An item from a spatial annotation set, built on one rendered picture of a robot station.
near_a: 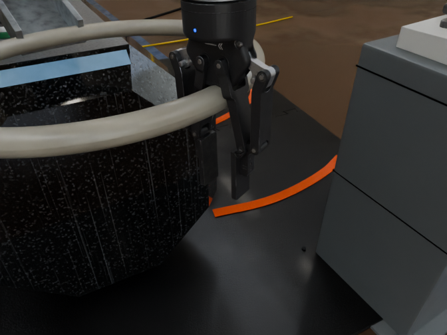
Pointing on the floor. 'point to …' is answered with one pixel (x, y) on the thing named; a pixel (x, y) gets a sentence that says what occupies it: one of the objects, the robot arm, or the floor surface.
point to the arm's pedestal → (392, 191)
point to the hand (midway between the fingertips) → (223, 166)
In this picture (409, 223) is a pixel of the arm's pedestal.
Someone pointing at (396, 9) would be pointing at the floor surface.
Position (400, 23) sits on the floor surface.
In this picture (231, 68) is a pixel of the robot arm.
